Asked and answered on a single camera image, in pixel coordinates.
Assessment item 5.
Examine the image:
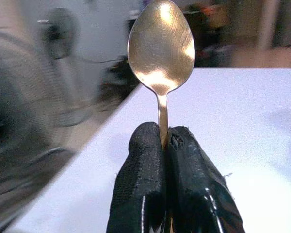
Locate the black standing fan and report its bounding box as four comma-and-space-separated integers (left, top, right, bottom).
37, 7, 81, 61

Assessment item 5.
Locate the metal spoon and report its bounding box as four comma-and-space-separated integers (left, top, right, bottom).
127, 0, 195, 149

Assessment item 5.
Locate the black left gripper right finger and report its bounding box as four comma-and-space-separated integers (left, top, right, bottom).
165, 125, 246, 233

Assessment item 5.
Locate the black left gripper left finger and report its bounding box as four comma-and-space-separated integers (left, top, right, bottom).
106, 122, 169, 233

